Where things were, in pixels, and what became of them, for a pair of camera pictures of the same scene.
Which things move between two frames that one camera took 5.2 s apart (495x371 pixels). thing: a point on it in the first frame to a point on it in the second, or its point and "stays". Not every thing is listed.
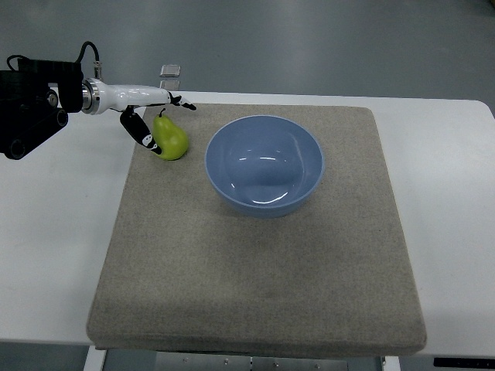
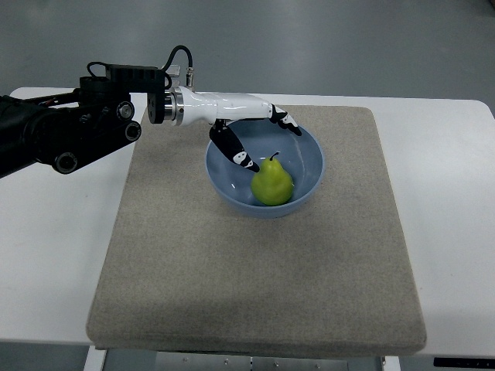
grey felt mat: [186, 273] stays
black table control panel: [465, 362] stays
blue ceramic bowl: [264, 166] stays
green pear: [172, 140] to [271, 185]
